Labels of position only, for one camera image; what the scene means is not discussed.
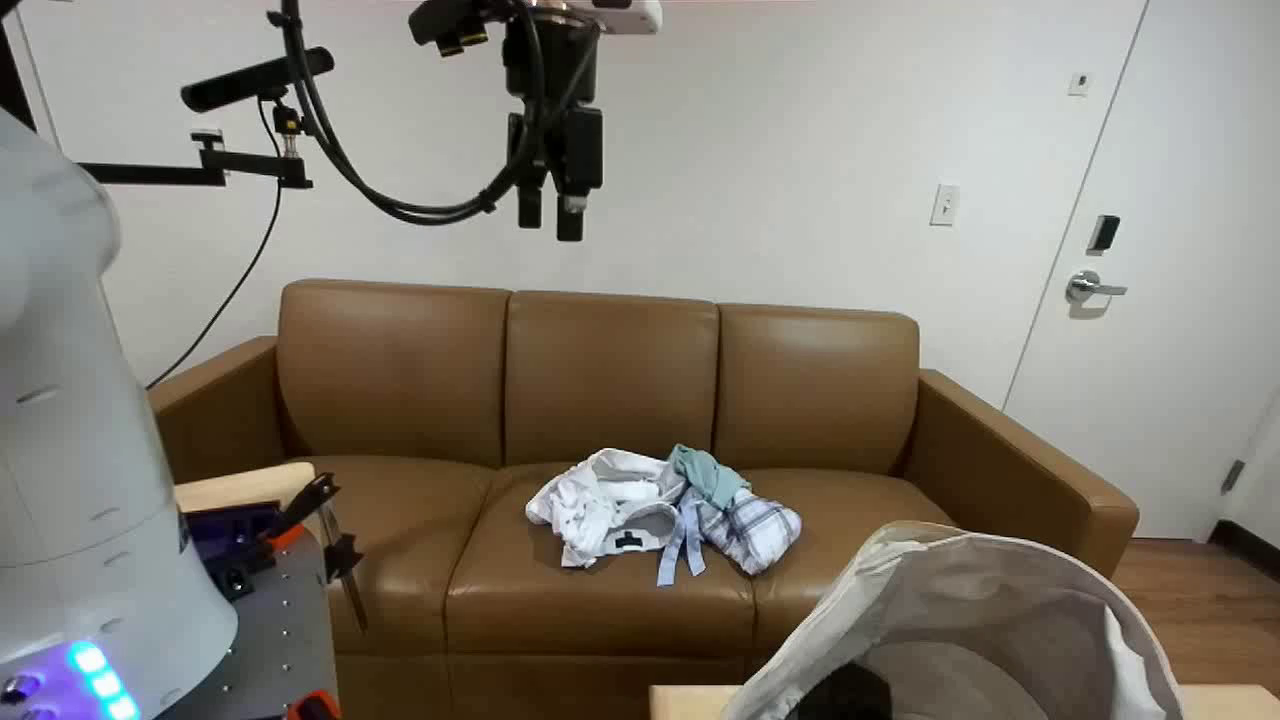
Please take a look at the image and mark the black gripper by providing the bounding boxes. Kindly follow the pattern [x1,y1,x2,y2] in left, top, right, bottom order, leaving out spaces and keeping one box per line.
[499,9,607,247]

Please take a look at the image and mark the white fabric bag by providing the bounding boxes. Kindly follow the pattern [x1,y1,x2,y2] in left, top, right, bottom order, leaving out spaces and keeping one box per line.
[724,517,1191,720]

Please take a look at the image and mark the brown leather sofa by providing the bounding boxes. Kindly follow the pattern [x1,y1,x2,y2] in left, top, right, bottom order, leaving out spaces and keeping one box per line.
[150,276,1145,720]

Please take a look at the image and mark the teal cloth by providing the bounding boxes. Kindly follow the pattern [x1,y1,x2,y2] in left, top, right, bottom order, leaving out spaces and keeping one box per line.
[665,441,751,511]

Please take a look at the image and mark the blue white plaid shorts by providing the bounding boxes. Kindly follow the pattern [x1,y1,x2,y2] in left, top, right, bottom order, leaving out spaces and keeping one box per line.
[654,483,809,591]

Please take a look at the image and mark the black orange clamp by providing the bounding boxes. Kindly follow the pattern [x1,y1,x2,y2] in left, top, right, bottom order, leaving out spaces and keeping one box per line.
[211,470,371,634]

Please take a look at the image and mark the light wooden board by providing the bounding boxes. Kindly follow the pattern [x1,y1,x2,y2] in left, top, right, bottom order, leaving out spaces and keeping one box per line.
[171,457,319,520]

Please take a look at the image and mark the gray perforated mounting plate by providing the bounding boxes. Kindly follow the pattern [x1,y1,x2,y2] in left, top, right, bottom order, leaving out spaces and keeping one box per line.
[155,526,345,720]

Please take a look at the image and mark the black door card reader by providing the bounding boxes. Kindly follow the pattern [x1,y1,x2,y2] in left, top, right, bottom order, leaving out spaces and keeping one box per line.
[1083,212,1123,260]

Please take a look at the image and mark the white door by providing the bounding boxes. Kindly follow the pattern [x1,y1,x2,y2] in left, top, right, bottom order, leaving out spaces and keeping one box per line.
[999,0,1280,543]

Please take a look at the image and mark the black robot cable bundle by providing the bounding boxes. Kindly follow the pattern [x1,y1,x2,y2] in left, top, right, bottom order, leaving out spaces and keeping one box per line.
[272,0,571,229]

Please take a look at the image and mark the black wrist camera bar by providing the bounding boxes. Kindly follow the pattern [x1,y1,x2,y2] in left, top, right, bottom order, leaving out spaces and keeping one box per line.
[403,0,515,60]

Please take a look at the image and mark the black bar camera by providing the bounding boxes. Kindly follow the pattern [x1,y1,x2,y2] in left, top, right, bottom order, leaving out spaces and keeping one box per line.
[175,44,339,117]

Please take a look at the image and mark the thin black camera cable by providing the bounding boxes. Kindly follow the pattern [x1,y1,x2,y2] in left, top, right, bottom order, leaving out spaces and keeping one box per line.
[143,106,291,394]

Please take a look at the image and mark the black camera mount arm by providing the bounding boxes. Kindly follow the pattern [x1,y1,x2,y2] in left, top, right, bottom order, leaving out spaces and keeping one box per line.
[78,98,317,194]

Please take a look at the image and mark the white light switch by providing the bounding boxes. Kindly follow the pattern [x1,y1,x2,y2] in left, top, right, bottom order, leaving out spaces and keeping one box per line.
[928,181,963,234]

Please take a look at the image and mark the silver door handle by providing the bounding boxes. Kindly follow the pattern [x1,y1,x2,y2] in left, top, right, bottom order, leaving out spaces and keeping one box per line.
[1060,267,1132,321]

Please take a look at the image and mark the orange clamp handle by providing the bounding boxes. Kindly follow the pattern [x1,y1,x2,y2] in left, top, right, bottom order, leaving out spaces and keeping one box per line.
[283,689,345,720]

